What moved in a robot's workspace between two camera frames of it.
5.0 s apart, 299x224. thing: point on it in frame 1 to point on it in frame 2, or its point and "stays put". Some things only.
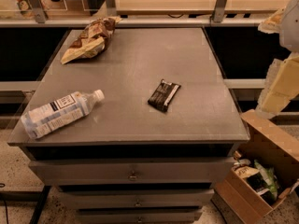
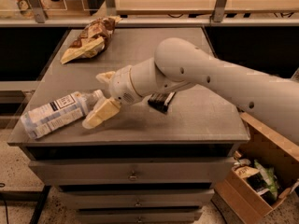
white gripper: [290, 28] to [122, 85]
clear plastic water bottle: [58, 113] stays put
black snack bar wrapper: [163, 95] stays put
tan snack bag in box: [245, 172] stays put
